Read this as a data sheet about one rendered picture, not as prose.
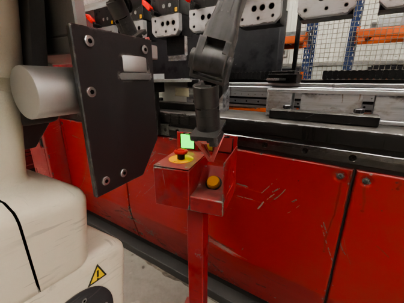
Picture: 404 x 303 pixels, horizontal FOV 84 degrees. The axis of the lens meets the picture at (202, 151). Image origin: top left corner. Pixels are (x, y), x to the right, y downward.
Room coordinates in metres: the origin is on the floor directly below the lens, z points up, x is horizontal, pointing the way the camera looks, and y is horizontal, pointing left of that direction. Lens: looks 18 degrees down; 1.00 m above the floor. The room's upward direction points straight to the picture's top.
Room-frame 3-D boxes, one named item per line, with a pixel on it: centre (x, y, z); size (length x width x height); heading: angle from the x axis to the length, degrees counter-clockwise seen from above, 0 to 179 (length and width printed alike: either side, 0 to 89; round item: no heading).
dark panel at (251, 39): (1.64, 0.03, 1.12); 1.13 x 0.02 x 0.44; 57
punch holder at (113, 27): (1.31, 0.47, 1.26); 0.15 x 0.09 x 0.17; 57
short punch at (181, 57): (1.08, 0.11, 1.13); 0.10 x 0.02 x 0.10; 57
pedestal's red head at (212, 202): (0.61, 0.01, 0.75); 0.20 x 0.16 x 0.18; 70
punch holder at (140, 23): (1.20, 0.30, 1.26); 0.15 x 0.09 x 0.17; 57
